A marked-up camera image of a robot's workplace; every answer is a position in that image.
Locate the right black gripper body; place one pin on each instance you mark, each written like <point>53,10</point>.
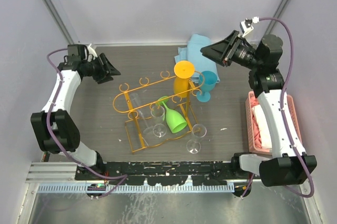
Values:
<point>240,54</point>

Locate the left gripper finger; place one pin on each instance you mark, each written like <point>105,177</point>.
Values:
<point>109,68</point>
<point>103,78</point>

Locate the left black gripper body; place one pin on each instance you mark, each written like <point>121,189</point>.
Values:
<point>96,68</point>

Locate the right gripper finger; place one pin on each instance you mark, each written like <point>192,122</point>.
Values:
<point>215,56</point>
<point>219,47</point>

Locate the clear flute glass back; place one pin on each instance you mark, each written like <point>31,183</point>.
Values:
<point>136,102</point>

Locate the clear flute glass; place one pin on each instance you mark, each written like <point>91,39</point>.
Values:
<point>136,102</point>
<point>198,133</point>
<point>158,115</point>

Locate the orange plastic wine glass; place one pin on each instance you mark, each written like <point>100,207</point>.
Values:
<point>183,71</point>

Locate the green plastic wine glass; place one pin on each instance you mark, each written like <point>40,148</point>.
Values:
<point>175,121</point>

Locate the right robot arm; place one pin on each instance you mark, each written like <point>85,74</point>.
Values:
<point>289,164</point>

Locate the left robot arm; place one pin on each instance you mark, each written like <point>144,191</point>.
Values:
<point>55,130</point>

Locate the blue plastic wine glass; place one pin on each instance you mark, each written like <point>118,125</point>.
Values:
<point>207,82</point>

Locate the light blue folded cloth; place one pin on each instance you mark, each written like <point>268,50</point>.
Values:
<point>192,53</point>

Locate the clear flute glass middle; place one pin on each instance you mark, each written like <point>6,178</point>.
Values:
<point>158,115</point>

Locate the clear flute glass front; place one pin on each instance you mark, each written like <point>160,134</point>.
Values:
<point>198,133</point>

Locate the white cloth in basket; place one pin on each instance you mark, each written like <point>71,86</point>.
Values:
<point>261,132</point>

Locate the pink plastic basket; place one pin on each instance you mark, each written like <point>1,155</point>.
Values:
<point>250,102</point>

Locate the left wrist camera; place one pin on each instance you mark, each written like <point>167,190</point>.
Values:
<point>92,54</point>

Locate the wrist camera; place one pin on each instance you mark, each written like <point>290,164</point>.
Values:
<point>92,54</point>
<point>247,25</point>

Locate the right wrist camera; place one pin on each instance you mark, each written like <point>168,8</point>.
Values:
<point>247,25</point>

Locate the gold wire glass rack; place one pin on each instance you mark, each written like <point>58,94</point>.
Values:
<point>134,125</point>

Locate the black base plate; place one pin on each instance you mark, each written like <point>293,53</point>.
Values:
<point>208,173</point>

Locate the slotted cable duct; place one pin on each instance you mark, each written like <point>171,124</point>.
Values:
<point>145,188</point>

